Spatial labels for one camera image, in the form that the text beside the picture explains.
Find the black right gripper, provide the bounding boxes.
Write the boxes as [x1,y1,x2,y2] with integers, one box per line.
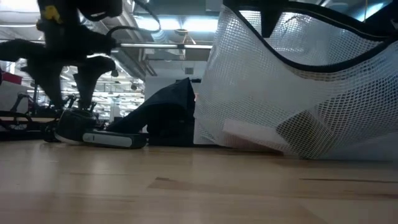
[236,0,292,38]

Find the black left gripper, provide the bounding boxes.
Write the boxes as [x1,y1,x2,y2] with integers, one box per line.
[0,0,118,110]

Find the white mesh zip pouch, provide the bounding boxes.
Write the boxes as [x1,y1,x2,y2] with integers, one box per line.
[192,2,398,162]

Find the navy blue backpack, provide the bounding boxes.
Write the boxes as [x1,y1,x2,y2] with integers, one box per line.
[106,77,197,147]

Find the red box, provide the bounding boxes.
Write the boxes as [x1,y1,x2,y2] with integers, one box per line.
[0,72,23,85]

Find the white cabinet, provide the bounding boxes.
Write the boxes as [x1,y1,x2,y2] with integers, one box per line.
[0,81,29,113]

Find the background robot workstation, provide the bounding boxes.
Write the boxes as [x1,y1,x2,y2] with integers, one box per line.
[0,93,103,142]

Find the long ceiling light strip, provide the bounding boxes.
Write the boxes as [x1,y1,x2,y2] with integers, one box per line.
[119,42,214,50]

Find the round ceiling lamp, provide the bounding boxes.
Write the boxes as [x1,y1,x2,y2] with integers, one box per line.
[174,28,190,44]

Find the yellow cable tag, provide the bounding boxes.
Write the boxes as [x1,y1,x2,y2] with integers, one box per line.
[42,5,62,25]

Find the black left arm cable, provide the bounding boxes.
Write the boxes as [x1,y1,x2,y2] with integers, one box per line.
[105,0,162,35]

